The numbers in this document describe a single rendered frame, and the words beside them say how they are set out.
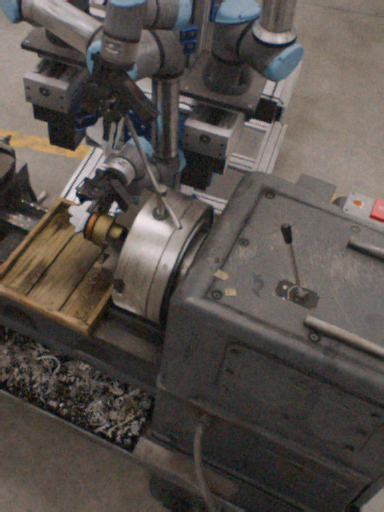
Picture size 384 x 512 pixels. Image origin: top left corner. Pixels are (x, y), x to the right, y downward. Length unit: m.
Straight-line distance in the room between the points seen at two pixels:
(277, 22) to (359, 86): 2.51
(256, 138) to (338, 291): 1.98
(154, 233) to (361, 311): 0.47
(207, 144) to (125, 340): 0.61
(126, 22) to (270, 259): 0.55
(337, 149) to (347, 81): 0.65
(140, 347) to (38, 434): 0.94
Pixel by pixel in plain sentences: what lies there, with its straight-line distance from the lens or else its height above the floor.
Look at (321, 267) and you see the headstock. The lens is 1.34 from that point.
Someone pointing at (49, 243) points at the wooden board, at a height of 0.89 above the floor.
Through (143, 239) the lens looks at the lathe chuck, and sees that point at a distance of 1.37.
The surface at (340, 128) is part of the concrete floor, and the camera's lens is 3.76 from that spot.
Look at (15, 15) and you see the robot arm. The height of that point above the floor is 1.32.
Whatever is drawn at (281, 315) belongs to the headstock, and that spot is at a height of 1.26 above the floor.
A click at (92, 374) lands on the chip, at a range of 1.94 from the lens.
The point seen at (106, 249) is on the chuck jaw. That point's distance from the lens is 1.48.
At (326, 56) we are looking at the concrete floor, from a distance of 4.31.
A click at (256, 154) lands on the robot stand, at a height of 0.21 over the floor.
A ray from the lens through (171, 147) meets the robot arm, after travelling 1.79.
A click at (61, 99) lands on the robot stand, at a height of 1.08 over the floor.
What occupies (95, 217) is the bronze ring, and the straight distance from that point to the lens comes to 1.54.
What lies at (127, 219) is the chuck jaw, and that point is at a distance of 1.51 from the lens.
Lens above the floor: 2.27
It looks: 51 degrees down
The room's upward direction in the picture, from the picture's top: 10 degrees clockwise
